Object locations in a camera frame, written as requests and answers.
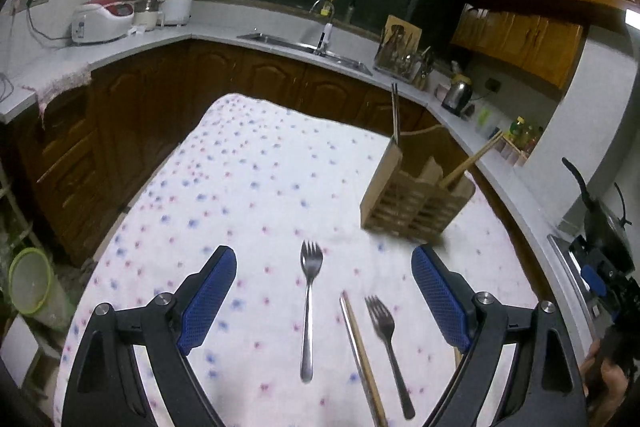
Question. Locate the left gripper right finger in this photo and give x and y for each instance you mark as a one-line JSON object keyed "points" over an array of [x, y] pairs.
{"points": [[543, 388]]}

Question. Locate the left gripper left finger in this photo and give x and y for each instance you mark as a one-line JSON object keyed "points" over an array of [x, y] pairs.
{"points": [[105, 386]]}

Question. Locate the wooden chopstick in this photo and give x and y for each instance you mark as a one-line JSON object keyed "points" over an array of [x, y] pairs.
{"points": [[367, 366]]}

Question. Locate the dish rack with utensils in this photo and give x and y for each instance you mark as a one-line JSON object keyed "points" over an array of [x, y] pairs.
{"points": [[399, 54]]}

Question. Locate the person right hand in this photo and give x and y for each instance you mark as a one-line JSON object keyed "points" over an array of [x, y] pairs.
{"points": [[614, 379]]}

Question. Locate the black pan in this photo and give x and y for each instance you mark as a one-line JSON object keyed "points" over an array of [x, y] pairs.
{"points": [[603, 230]]}

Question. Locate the green rimmed basin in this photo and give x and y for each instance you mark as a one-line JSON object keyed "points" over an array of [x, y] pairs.
{"points": [[30, 280]]}

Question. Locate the dark steel fork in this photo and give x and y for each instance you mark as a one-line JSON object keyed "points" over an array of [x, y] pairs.
{"points": [[384, 325]]}

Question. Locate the oil bottles on counter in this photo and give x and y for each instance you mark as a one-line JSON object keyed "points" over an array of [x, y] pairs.
{"points": [[520, 141]]}

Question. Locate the chopstick in holder right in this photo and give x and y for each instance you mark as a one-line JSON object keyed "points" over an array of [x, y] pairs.
{"points": [[455, 174]]}

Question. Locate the wooden utensil holder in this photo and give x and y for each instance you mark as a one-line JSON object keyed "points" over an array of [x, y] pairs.
{"points": [[404, 196]]}

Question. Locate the white dotted table cloth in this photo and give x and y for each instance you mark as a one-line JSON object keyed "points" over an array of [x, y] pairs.
{"points": [[263, 180]]}

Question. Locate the steel spork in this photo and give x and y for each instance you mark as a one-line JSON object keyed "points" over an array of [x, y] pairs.
{"points": [[311, 259]]}

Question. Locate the steel electric kettle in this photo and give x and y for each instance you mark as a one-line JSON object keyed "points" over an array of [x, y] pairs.
{"points": [[459, 93]]}

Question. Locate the upper wooden cabinets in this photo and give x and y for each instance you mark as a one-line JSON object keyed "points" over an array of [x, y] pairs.
{"points": [[540, 1]]}

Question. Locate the white red rice cooker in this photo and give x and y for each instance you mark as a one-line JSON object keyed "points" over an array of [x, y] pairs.
{"points": [[101, 21]]}

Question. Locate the steel sink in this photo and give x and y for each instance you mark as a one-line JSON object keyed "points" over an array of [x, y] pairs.
{"points": [[308, 49]]}

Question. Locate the white pot cooker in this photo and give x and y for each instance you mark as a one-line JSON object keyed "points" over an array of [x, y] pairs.
{"points": [[176, 12]]}

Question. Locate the yellow bottle on sill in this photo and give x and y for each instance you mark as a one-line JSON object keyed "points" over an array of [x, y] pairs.
{"points": [[327, 8]]}

